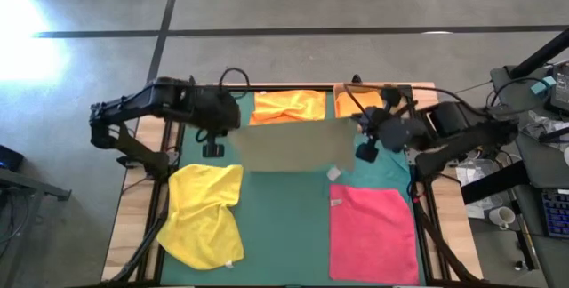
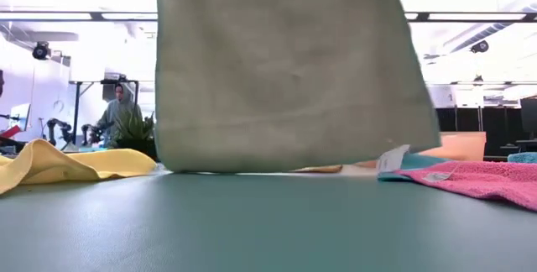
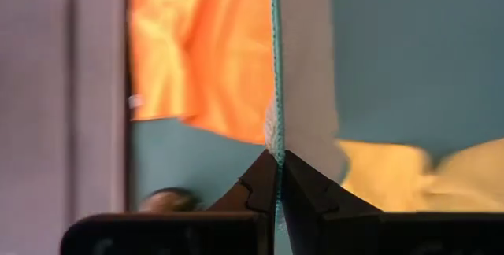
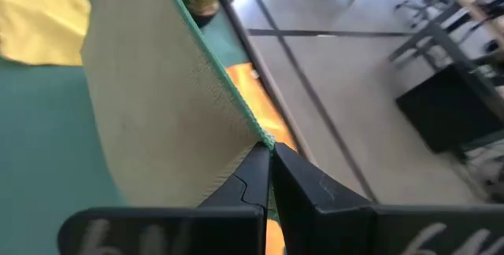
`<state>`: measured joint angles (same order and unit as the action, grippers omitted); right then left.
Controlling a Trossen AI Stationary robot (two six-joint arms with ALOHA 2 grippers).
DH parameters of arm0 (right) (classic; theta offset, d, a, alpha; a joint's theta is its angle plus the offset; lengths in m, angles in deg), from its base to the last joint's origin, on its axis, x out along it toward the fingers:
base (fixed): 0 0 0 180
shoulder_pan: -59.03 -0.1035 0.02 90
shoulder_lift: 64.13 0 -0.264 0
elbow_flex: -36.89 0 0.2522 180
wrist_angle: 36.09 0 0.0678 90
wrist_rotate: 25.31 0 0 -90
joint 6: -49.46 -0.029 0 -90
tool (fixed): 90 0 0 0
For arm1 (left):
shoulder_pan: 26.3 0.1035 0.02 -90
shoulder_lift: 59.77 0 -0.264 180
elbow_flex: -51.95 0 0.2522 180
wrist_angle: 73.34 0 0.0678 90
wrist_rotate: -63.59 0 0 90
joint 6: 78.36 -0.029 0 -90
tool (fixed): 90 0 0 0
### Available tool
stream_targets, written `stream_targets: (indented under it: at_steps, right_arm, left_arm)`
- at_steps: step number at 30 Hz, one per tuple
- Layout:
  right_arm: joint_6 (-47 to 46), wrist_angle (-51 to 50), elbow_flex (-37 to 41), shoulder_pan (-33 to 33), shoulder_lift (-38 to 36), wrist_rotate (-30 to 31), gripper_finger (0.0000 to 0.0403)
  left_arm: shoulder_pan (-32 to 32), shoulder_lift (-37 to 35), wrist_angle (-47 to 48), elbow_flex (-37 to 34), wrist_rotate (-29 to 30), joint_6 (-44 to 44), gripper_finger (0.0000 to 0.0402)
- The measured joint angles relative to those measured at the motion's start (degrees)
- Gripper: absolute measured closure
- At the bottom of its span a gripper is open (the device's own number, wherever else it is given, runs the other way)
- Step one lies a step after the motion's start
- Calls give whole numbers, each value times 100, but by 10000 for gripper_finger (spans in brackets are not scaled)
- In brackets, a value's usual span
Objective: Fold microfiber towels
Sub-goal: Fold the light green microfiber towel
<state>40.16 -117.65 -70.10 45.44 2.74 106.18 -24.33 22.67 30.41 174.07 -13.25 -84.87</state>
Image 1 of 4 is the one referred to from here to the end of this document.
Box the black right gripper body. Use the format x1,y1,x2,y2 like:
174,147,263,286
377,86,430,152

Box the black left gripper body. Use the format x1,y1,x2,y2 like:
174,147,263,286
188,87,244,132

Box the orange microfiber towel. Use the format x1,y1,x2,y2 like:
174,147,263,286
248,90,328,126
335,91,384,119

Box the pale grey-green microfiber towel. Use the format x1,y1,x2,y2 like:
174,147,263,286
230,117,359,182

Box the yellow microfiber towel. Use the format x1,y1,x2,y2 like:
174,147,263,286
156,163,245,271

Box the pink microfiber towel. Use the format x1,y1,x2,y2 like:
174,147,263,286
328,183,421,286

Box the teal microfiber towel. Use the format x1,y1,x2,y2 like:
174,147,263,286
331,145,413,188

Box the white papers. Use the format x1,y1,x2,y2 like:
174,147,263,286
453,158,495,220

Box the black desk bar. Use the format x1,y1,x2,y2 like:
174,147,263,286
460,159,530,206

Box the white mug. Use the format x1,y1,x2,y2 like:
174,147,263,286
488,205,517,229

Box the dark grey desk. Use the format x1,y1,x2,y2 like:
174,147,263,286
490,63,569,288

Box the crumpled clear plastic bag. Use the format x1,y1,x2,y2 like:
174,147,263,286
519,109,569,143

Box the green table mat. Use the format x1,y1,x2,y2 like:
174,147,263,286
159,90,429,287

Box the black pole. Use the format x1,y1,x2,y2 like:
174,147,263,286
508,27,569,83

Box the keyboard with coloured keys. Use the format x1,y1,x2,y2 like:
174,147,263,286
540,188,569,240

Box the black stand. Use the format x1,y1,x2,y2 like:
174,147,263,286
0,167,72,288

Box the black box with blue light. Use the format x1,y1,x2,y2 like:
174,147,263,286
0,144,26,172

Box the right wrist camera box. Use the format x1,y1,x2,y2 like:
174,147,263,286
355,142,380,164

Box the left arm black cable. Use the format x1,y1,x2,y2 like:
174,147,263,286
195,67,251,145

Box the black metal table frame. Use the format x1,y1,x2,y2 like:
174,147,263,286
102,73,486,288

